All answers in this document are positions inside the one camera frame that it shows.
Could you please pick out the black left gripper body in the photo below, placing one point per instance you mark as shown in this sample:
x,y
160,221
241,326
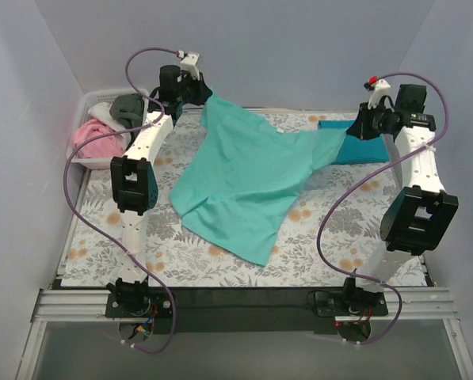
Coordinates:
x,y
199,91

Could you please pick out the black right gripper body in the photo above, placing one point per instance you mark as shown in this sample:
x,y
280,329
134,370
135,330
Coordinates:
x,y
364,123

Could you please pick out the mint green t shirt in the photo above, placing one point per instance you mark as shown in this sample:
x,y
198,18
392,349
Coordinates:
x,y
245,176

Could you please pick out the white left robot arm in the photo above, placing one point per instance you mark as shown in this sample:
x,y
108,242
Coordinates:
x,y
135,189

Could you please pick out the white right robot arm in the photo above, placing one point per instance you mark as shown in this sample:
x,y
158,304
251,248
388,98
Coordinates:
x,y
422,211

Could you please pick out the folded teal t shirt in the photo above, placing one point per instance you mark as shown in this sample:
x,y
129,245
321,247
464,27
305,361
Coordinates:
x,y
354,151

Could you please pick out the dark grey t shirt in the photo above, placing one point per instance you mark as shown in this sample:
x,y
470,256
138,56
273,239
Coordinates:
x,y
128,110

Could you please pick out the white t shirt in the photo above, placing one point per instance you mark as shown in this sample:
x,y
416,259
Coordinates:
x,y
101,112

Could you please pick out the white plastic laundry basket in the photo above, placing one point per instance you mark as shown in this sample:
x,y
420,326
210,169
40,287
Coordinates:
x,y
82,116

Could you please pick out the pink t shirt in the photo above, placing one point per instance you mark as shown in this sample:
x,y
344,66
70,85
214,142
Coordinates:
x,y
107,147

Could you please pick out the floral patterned table mat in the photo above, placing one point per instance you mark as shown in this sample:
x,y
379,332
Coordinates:
x,y
332,228

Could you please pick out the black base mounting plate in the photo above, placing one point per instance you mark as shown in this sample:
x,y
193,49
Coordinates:
x,y
238,309

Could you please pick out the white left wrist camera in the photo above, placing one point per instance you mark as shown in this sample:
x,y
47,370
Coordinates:
x,y
189,63

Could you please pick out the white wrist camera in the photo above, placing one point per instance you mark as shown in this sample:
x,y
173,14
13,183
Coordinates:
x,y
378,88
189,63

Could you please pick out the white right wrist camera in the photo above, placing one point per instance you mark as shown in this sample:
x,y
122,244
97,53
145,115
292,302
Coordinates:
x,y
378,88

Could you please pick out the aluminium frame rail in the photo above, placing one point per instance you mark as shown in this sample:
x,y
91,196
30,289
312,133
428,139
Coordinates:
x,y
71,306

